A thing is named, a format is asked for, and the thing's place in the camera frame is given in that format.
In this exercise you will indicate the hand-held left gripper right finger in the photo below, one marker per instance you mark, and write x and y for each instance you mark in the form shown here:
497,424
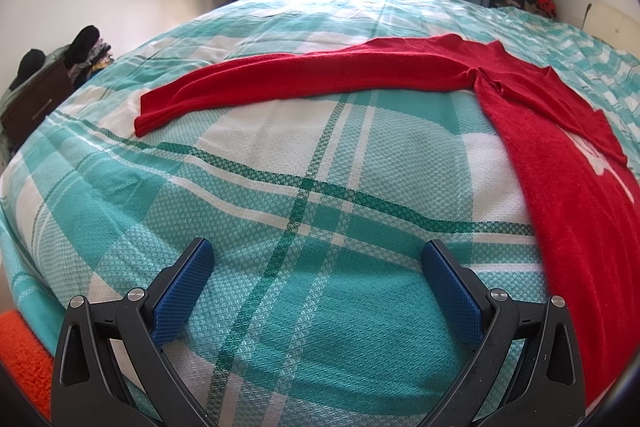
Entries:
452,297

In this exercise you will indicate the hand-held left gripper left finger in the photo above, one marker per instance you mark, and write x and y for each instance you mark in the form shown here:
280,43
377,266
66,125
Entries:
182,292

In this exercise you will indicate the red sweater with white print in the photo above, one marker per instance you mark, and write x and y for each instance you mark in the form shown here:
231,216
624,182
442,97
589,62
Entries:
575,207

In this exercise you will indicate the clothes pile on cabinet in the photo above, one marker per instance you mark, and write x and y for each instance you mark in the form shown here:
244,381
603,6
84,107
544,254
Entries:
82,47

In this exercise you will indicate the orange fleece clothing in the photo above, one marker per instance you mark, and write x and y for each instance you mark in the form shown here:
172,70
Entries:
25,357

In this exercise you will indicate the teal plaid bed blanket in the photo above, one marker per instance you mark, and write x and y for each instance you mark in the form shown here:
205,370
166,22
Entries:
300,157

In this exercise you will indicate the dark brown cabinet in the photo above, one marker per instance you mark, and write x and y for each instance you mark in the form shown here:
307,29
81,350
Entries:
35,102

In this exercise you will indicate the cream padded headboard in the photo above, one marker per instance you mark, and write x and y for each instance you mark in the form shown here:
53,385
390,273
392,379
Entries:
615,29

